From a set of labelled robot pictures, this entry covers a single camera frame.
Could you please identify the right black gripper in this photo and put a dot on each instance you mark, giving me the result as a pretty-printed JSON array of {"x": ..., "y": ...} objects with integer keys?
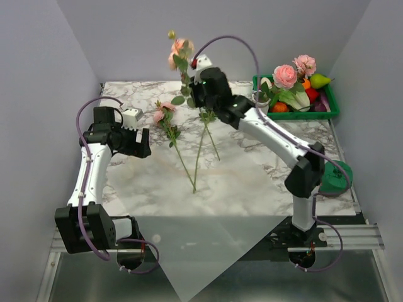
[{"x": 194, "y": 89}]

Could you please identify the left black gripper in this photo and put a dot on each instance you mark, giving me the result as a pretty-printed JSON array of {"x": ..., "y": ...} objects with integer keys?
[{"x": 139, "y": 149}]

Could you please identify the pink flower bouquet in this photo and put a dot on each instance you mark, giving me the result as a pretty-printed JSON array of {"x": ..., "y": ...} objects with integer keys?
[{"x": 163, "y": 118}]

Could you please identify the pink bud flower stem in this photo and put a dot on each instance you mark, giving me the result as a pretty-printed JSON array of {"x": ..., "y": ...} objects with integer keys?
[{"x": 179, "y": 60}]

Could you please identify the pink rose stem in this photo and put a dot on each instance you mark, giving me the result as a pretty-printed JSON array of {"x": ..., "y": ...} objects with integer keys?
[{"x": 290, "y": 78}]

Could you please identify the white wrapping paper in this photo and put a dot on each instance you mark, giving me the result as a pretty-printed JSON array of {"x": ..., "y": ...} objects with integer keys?
[{"x": 199, "y": 231}]

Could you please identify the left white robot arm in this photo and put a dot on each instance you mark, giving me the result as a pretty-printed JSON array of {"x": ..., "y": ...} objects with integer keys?
[{"x": 83, "y": 224}]

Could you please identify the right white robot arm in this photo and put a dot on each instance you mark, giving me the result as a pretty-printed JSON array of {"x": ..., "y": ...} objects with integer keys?
[{"x": 305, "y": 160}]

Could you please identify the white ribbed vase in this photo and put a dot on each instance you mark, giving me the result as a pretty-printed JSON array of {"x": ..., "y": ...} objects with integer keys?
[{"x": 262, "y": 100}]

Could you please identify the green leafy stem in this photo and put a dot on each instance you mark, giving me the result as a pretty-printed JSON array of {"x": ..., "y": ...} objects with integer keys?
[{"x": 201, "y": 144}]

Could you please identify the white toy radish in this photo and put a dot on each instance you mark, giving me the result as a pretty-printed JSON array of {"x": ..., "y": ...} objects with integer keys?
[{"x": 265, "y": 84}]

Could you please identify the orange toy pumpkin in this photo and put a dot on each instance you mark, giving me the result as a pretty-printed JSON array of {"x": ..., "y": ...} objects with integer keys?
[{"x": 279, "y": 107}]

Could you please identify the green toy cabbage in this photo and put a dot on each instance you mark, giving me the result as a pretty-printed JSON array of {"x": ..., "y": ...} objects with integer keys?
[{"x": 298, "y": 101}]

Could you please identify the orange toy fruit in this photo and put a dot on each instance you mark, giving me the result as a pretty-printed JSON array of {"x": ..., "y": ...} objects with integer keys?
[{"x": 306, "y": 84}]

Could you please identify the red toy pepper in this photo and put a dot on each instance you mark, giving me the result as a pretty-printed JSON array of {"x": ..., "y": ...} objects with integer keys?
[{"x": 312, "y": 94}]

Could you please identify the green toy pear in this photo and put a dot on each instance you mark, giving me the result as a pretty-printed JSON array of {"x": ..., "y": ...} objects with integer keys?
[{"x": 318, "y": 81}]

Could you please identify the purple toy eggplant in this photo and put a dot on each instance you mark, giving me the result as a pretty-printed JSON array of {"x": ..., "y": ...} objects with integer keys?
[{"x": 321, "y": 104}]

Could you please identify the green plastic tray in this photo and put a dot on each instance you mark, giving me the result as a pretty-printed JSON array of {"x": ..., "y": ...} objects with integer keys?
[{"x": 310, "y": 114}]

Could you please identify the green tape roll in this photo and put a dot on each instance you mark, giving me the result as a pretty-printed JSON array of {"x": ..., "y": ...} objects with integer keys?
[{"x": 334, "y": 181}]

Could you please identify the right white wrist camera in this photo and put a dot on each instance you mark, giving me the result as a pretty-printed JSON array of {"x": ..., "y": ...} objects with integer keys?
[{"x": 198, "y": 64}]

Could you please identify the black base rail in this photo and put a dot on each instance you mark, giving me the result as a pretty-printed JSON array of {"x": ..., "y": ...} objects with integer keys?
[{"x": 274, "y": 246}]

